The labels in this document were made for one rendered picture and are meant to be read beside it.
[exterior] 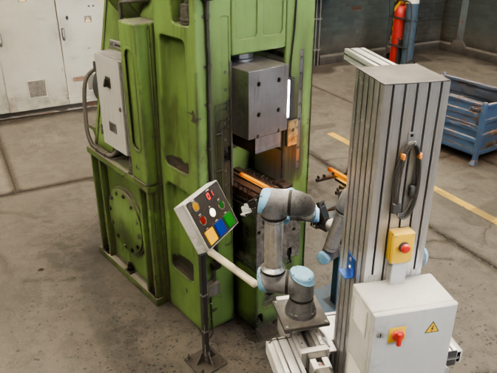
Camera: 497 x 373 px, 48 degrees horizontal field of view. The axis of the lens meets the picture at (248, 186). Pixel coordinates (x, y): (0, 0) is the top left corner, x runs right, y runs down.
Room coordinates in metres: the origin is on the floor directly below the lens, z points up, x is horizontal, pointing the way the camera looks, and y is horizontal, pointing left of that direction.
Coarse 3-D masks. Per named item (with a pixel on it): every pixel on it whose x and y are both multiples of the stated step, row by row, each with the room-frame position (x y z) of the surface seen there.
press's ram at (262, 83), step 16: (240, 64) 3.22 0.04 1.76; (256, 64) 3.22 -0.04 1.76; (272, 64) 3.22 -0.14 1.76; (288, 64) 3.23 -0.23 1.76; (240, 80) 3.10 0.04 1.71; (256, 80) 3.08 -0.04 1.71; (272, 80) 3.15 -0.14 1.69; (240, 96) 3.10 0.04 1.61; (256, 96) 3.08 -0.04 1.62; (272, 96) 3.16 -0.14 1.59; (240, 112) 3.10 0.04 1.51; (256, 112) 3.08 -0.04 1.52; (272, 112) 3.16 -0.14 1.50; (240, 128) 3.10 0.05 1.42; (256, 128) 3.08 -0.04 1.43; (272, 128) 3.16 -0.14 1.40
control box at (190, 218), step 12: (216, 180) 2.87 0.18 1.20; (204, 192) 2.73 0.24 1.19; (216, 192) 2.80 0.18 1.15; (180, 204) 2.61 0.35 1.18; (192, 204) 2.61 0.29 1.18; (204, 204) 2.68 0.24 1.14; (216, 204) 2.75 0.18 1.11; (228, 204) 2.82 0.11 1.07; (180, 216) 2.58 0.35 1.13; (192, 216) 2.56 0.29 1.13; (204, 216) 2.62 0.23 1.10; (216, 216) 2.69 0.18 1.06; (192, 228) 2.54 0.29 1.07; (204, 228) 2.57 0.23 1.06; (228, 228) 2.71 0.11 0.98; (192, 240) 2.55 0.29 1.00; (204, 240) 2.52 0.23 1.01
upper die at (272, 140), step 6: (276, 132) 3.18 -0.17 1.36; (234, 138) 3.23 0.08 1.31; (240, 138) 3.18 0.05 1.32; (258, 138) 3.09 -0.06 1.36; (264, 138) 3.12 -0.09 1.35; (270, 138) 3.15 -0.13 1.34; (276, 138) 3.18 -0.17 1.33; (240, 144) 3.18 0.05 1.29; (246, 144) 3.14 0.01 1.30; (252, 144) 3.10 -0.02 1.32; (258, 144) 3.09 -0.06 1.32; (264, 144) 3.12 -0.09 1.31; (270, 144) 3.15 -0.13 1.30; (276, 144) 3.18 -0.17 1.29; (252, 150) 3.10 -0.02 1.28; (258, 150) 3.09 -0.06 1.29; (264, 150) 3.12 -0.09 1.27
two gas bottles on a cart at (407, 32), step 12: (408, 0) 10.01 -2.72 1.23; (396, 12) 10.21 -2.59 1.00; (408, 12) 9.98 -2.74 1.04; (396, 24) 10.19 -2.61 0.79; (408, 24) 9.96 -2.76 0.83; (396, 36) 10.17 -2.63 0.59; (408, 36) 9.86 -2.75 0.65; (396, 48) 10.16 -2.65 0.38; (408, 48) 9.95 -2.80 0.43; (396, 60) 10.09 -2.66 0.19; (408, 60) 9.85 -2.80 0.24
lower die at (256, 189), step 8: (240, 168) 3.50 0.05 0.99; (240, 176) 3.35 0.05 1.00; (256, 176) 3.36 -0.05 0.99; (240, 184) 3.26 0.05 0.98; (248, 184) 3.24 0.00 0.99; (256, 184) 3.22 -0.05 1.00; (272, 184) 3.24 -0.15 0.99; (240, 192) 3.19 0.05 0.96; (248, 192) 3.15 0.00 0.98; (256, 192) 3.14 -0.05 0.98; (248, 200) 3.12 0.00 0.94
